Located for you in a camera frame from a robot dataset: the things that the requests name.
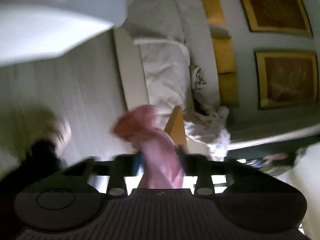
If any white flat object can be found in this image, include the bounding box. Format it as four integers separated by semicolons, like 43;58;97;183
0;0;127;67

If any crumpled grey cloth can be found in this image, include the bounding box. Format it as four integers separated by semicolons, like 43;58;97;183
189;64;208;93

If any gold framed wall picture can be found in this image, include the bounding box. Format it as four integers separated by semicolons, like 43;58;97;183
254;50;320;110
234;0;314;37

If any floral printed blanket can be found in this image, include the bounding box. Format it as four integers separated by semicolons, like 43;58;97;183
183;104;232;161

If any grey covered sofa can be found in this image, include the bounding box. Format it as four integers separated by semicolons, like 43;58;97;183
113;0;241;137

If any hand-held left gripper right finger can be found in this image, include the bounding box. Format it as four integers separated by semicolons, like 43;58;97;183
176;146;253;196

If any dark blurred object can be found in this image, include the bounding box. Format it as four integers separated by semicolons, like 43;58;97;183
24;139;64;173

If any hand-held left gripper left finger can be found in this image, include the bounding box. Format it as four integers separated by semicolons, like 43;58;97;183
64;153;145;196

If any pink ribbed garment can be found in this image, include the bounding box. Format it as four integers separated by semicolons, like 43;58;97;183
111;104;187;189

